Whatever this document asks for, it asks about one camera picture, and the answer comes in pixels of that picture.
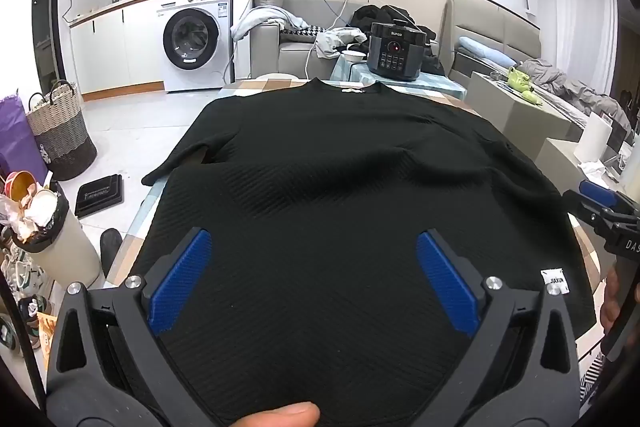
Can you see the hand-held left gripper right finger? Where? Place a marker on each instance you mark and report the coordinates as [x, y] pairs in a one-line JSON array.
[[447, 282]]

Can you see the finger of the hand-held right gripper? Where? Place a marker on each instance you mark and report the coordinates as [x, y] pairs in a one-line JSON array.
[[597, 193], [585, 209]]

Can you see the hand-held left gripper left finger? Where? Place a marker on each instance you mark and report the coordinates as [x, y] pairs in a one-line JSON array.
[[180, 277]]

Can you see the black knit sweater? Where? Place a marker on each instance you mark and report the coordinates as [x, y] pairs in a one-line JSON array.
[[325, 182]]

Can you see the black clothes pile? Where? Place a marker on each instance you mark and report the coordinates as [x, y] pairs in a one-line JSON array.
[[380, 14]]

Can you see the person's right hand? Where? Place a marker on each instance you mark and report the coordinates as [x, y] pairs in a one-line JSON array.
[[610, 302]]

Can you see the person's left hand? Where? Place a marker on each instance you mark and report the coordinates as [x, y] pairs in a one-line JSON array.
[[282, 416]]

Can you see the beige box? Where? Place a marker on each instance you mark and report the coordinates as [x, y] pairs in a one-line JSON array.
[[515, 117], [555, 157]]

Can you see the black slipper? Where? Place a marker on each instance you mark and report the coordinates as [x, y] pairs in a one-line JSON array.
[[111, 252]]

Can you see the crumpled grey blanket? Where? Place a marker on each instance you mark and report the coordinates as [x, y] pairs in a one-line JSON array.
[[575, 92]]

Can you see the black plastic tray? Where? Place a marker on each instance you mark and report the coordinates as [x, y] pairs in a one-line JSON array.
[[100, 196]]

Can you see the cream trash bin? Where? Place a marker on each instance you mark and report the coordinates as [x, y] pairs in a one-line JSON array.
[[60, 252]]

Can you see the green toy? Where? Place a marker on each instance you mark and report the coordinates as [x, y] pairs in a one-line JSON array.
[[522, 82]]

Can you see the orange snack packet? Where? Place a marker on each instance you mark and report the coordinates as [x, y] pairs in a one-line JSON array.
[[47, 332]]

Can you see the white sneaker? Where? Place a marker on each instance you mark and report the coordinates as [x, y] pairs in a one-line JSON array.
[[20, 272]]

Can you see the light blue pillow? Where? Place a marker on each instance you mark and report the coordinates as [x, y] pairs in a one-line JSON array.
[[485, 49]]

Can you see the orange paper bowl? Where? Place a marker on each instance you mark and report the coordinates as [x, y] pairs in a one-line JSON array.
[[20, 187]]

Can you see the woven laundry basket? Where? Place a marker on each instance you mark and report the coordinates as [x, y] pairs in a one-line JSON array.
[[62, 132]]

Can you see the white curtain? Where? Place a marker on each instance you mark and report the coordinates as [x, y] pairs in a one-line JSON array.
[[580, 7]]

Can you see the white washing machine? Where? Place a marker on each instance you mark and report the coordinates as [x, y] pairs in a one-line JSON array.
[[197, 77]]

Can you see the checked table cover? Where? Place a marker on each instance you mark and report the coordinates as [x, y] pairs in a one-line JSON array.
[[280, 86]]

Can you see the purple bag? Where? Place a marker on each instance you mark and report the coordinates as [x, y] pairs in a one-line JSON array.
[[15, 137]]

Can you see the black pressure cooker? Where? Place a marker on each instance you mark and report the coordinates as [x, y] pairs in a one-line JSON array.
[[395, 57]]

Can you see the white base cabinet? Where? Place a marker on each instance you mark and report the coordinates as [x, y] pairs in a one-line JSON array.
[[115, 52]]

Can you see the grey sofa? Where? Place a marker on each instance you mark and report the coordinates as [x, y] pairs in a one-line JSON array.
[[265, 52]]

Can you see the white bowl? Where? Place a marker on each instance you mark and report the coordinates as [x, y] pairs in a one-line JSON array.
[[354, 55]]

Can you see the grey garment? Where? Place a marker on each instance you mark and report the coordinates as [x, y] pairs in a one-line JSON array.
[[337, 42]]

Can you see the houndstooth cushion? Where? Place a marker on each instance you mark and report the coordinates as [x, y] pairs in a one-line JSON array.
[[300, 33]]

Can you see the pale grey blanket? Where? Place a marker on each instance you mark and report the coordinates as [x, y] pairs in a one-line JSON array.
[[260, 17]]

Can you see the dark glass door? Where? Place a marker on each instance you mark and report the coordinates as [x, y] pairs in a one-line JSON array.
[[47, 12]]

